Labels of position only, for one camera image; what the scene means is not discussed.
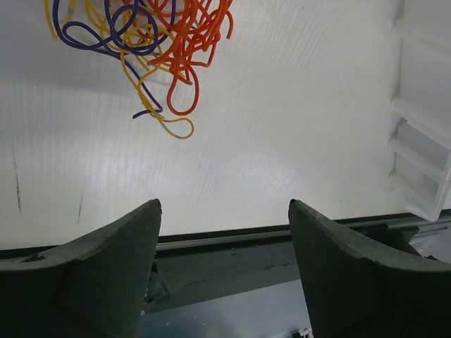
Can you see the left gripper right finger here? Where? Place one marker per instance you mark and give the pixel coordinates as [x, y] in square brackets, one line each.
[355, 286]

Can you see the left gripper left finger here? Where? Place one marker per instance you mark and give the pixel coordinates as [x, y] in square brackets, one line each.
[93, 286]

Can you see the clear plastic compartment tray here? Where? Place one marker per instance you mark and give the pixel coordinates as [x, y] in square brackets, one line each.
[421, 140]

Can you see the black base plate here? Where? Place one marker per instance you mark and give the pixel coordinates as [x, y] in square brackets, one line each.
[193, 268]

